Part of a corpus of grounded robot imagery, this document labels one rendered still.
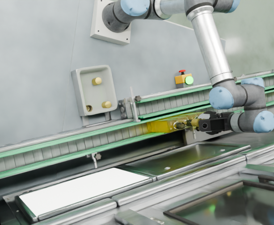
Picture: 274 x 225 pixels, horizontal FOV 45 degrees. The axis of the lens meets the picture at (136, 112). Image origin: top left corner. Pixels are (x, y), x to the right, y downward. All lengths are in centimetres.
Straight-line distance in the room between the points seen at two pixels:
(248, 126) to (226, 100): 17
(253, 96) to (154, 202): 48
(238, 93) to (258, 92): 9
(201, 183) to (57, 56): 91
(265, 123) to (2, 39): 114
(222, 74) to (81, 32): 83
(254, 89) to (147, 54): 81
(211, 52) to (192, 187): 45
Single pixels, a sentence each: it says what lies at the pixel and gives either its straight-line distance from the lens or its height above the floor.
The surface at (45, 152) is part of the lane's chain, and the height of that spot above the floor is 88.
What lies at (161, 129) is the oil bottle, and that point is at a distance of 155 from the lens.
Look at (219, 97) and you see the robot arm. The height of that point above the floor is 151.
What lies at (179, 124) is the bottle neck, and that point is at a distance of 145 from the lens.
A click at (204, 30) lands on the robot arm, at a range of 118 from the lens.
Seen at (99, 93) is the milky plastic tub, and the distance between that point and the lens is 168.
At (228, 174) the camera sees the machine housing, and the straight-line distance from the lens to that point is 124.
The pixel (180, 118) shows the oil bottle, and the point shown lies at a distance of 153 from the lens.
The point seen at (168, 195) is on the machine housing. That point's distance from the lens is 109.
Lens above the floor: 232
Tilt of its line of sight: 62 degrees down
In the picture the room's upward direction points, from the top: 86 degrees clockwise
